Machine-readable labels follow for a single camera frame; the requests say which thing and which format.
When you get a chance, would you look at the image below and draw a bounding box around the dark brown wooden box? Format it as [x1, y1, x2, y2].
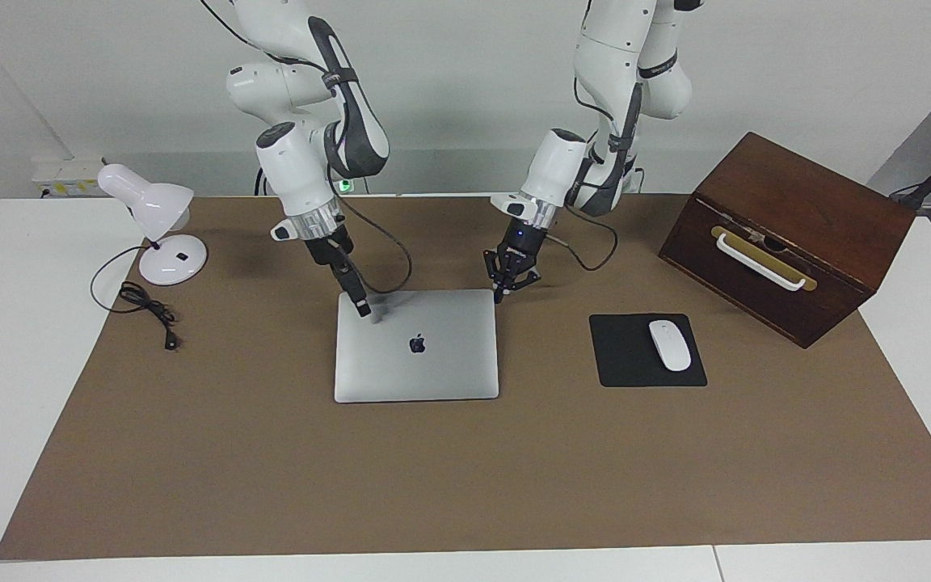
[658, 132, 917, 349]

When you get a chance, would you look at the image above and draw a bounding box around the black lamp power cord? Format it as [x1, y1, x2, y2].
[91, 245, 180, 352]

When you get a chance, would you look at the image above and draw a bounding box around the gold handle backing plate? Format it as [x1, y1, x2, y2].
[710, 226, 819, 292]

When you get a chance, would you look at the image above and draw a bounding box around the brown table mat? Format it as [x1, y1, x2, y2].
[0, 194, 931, 561]

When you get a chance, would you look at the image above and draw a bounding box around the white wall power strip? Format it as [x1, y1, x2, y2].
[32, 156, 104, 199]

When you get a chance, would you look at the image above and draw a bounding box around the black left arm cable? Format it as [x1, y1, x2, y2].
[546, 77, 644, 272]

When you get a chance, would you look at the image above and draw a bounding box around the silver laptop computer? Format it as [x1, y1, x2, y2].
[334, 289, 500, 404]

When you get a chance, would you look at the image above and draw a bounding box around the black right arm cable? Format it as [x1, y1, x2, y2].
[199, 0, 414, 296]

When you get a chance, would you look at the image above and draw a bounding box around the white desk lamp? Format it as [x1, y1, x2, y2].
[97, 163, 209, 287]

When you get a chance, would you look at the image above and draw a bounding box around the white computer mouse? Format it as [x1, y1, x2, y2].
[648, 319, 693, 373]

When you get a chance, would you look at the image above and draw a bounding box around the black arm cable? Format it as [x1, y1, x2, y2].
[199, 0, 414, 296]
[546, 77, 644, 272]

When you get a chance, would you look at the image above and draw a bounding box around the black mouse pad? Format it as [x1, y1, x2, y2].
[589, 313, 708, 388]

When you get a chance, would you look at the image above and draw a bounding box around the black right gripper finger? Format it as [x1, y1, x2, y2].
[340, 252, 373, 314]
[331, 257, 366, 318]

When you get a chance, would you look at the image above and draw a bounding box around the white box handle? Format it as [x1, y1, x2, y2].
[715, 233, 807, 292]

